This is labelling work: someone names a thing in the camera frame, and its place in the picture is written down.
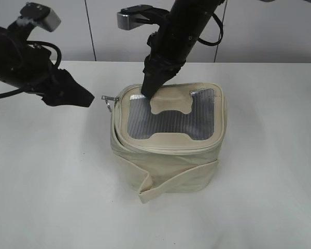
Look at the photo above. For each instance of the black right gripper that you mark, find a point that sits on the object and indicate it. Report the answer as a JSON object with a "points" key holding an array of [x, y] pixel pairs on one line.
{"points": [[168, 54]]}

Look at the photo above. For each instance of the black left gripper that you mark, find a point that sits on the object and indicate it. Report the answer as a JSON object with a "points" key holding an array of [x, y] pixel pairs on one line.
{"points": [[39, 64]]}

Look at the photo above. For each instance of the cream canvas zipper bag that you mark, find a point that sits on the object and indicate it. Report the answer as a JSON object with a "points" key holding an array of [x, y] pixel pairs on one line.
{"points": [[170, 143]]}

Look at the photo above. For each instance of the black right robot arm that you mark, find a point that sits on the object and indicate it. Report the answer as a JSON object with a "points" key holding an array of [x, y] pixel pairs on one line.
{"points": [[189, 18]]}

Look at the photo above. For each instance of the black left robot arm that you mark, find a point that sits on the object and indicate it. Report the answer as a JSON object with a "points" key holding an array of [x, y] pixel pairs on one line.
{"points": [[13, 41]]}

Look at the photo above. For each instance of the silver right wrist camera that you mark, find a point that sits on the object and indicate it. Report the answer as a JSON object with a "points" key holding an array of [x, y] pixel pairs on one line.
{"points": [[132, 17]]}

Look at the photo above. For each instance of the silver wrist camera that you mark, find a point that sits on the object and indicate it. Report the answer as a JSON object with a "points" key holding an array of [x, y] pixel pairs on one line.
{"points": [[132, 17], [38, 15]]}

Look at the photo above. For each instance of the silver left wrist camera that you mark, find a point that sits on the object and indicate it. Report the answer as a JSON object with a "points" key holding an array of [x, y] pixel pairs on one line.
{"points": [[38, 15]]}

